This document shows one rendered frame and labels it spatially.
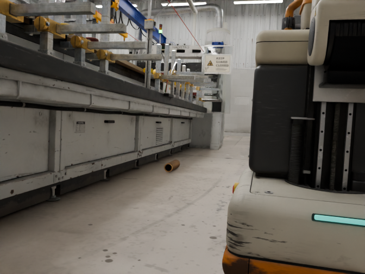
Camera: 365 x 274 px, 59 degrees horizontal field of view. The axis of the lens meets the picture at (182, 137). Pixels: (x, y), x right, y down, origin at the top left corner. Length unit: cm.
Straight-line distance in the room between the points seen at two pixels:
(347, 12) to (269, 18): 1139
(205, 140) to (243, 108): 627
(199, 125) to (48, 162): 406
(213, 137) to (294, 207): 463
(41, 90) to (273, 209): 98
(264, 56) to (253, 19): 1112
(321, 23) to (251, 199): 49
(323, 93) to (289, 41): 23
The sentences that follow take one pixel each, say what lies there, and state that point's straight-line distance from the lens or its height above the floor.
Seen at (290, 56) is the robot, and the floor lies 72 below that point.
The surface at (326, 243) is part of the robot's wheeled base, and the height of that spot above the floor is 19.
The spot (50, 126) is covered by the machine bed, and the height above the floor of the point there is 41.
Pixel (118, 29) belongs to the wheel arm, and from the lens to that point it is 131.
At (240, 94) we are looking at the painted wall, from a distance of 1180.
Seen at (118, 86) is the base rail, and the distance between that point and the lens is 192.
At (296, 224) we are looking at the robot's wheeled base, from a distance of 89.
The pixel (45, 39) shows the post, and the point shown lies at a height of 76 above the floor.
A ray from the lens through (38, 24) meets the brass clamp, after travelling 140.
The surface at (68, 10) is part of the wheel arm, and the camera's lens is 112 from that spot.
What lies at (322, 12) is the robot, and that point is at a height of 76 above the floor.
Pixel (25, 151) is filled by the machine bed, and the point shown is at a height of 29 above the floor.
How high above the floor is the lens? 48
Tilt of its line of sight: 3 degrees down
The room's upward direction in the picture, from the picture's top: 3 degrees clockwise
